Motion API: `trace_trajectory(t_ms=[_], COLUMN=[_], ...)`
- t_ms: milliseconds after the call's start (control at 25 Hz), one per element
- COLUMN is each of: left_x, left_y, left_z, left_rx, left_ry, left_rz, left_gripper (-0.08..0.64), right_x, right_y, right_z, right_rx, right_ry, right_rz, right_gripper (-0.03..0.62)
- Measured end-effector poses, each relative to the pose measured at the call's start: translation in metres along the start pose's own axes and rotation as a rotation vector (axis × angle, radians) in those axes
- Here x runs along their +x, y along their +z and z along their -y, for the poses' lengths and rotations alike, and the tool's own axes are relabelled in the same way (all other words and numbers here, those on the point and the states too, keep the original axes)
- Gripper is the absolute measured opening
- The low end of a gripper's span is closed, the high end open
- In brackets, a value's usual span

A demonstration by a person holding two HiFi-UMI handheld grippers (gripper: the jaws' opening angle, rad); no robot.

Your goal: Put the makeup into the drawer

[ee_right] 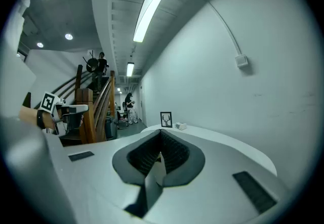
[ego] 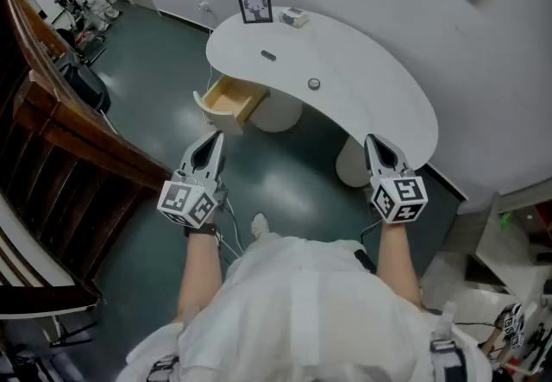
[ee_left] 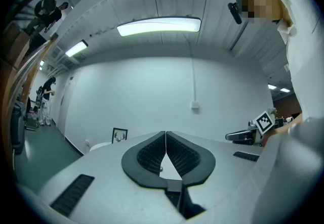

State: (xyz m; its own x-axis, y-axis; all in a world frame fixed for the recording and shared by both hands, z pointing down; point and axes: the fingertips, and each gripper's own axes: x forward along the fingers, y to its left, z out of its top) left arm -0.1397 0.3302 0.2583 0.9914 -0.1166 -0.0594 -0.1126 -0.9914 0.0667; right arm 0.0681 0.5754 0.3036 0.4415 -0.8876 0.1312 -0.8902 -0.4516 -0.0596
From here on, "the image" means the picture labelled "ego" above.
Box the person's shoulder strap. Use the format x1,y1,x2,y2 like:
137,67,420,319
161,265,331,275
146,354,180,382
429,339,469,382

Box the spare hand-held gripper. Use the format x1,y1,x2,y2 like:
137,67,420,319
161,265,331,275
482,302,538,368

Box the person's white trousers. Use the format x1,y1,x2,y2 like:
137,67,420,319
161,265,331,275
246,229,288,246

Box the white curved desk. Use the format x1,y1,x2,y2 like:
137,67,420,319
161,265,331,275
205,9,440,189

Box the person's left shoulder strap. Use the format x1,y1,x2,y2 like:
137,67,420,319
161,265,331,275
146,354,180,382

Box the person's white shirt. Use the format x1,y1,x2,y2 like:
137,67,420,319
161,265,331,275
124,235,492,382

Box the black wrist strap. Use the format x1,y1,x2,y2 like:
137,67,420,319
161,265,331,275
184,222,219,240

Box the person's right forearm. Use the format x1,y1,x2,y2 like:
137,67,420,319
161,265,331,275
376,222,424,310

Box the person's left white shoe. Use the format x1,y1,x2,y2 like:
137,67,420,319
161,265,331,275
251,211,272,239

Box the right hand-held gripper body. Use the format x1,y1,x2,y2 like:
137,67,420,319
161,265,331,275
368,168,429,226

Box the patterned tissue box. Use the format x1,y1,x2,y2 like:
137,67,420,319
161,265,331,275
278,6,310,30

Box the white power cable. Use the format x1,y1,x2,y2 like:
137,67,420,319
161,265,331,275
202,7,219,127

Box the person's left forearm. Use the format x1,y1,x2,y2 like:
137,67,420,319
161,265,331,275
176,233,226,325

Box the black bin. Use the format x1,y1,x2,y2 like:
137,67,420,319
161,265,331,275
54,53,112,114

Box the black framed deer picture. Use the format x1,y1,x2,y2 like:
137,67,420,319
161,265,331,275
236,0,274,24

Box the brown wooden staircase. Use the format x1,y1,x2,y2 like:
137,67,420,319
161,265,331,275
0,0,173,321

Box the person's right shoulder strap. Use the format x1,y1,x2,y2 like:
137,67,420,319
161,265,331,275
429,339,469,382

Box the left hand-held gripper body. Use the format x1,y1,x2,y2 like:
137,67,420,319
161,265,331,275
157,170,229,229

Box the black waist pack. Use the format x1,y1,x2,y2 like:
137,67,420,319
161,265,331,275
352,250,378,274

